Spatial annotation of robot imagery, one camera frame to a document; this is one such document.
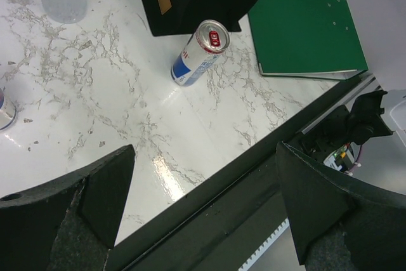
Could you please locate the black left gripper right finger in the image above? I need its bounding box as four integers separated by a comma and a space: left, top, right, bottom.
276, 142, 405, 270

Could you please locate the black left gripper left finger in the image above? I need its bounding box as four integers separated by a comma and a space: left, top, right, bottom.
1, 145, 135, 270

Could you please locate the green binder folder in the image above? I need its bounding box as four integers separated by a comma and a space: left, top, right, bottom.
248, 0, 368, 81

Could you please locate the white cable duct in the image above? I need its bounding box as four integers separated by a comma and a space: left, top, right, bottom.
238, 218, 289, 271

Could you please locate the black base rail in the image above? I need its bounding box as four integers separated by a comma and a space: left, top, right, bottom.
106, 76, 378, 270

